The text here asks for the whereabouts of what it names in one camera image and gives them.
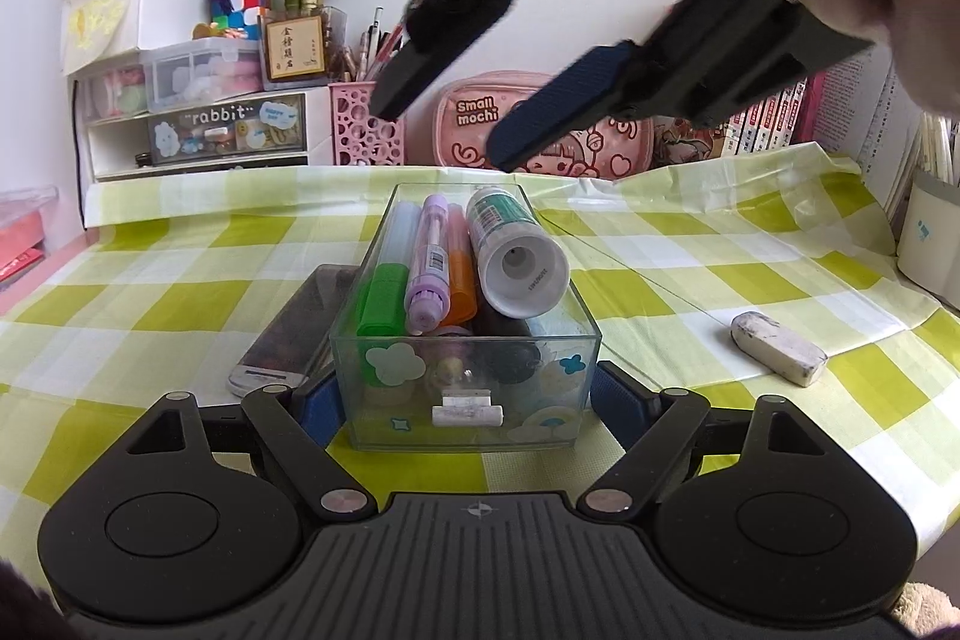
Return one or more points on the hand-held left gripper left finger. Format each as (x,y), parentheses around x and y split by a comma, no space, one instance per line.
(319,411)

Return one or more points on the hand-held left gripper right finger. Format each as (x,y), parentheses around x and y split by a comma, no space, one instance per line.
(619,396)

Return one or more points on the clear plastic organizer box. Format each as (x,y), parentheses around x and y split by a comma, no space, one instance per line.
(375,422)

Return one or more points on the black marker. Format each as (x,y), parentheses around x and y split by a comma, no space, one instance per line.
(510,355)

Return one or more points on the green cap highlighter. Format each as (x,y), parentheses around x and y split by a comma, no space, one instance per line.
(382,302)

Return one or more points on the purple multicolour pen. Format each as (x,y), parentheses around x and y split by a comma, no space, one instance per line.
(448,374)

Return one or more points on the white green glue stick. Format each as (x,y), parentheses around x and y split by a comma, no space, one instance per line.
(517,265)

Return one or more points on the white eraser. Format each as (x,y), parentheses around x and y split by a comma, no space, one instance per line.
(780,351)

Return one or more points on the small purple tube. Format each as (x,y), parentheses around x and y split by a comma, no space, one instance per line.
(427,265)

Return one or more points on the orange highlighter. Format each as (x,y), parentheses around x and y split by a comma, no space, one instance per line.
(461,287)

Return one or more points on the pink perforated pen holder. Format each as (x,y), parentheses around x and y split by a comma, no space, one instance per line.
(356,123)

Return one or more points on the clear glass vase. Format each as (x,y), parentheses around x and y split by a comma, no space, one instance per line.
(336,36)

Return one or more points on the pink cartoon pencil case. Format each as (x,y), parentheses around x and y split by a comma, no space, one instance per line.
(457,145)

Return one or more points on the silver smartphone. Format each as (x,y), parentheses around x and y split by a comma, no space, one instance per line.
(285,332)

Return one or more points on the brown calligraphy plaque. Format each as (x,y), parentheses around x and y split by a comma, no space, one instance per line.
(294,48)

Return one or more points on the cat cover book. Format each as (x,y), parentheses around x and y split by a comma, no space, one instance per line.
(682,141)

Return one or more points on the green checkered tablecloth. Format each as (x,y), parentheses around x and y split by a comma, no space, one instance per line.
(712,257)

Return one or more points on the colourful puzzle cube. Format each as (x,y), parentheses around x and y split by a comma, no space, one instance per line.
(240,14)

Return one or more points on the small brown toy figure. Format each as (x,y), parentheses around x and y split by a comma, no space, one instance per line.
(221,30)

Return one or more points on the pink spine book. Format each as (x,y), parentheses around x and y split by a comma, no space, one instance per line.
(786,111)
(763,123)
(742,130)

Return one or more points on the clear storage box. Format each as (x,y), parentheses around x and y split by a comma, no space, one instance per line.
(191,78)

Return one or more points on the white storage box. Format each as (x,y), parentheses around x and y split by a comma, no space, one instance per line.
(172,6)

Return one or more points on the pink book slipcase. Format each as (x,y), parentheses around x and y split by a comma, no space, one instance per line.
(814,108)

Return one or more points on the white drawer unit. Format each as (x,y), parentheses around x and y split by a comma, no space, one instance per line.
(112,149)

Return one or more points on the printed paper sheets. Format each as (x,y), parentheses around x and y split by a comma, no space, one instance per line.
(877,115)

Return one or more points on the red book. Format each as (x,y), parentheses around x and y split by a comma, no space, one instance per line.
(21,250)

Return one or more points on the white pen cup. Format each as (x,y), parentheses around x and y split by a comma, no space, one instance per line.
(926,250)

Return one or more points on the clear plastic bin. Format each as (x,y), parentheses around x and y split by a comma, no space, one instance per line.
(41,197)

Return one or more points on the dark purple fabric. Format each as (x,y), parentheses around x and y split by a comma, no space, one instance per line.
(22,610)

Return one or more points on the beige fluffy fabric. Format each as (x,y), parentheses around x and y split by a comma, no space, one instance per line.
(930,614)

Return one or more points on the bunch of white pens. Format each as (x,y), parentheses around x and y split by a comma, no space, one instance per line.
(937,149)

